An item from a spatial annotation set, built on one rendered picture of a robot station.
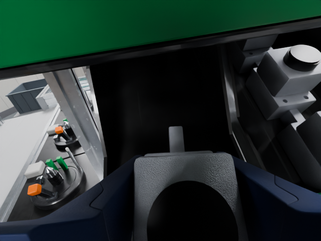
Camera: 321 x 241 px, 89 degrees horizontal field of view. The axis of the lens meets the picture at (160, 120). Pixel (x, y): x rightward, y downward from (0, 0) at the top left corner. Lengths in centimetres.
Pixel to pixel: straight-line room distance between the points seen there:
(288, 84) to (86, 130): 21
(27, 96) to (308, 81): 226
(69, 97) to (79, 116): 2
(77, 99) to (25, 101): 214
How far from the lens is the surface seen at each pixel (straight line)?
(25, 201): 63
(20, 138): 124
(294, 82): 21
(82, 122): 19
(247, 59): 27
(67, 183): 56
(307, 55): 22
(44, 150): 79
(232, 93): 21
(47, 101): 148
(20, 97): 231
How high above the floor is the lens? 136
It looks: 34 degrees down
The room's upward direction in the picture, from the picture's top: 9 degrees counter-clockwise
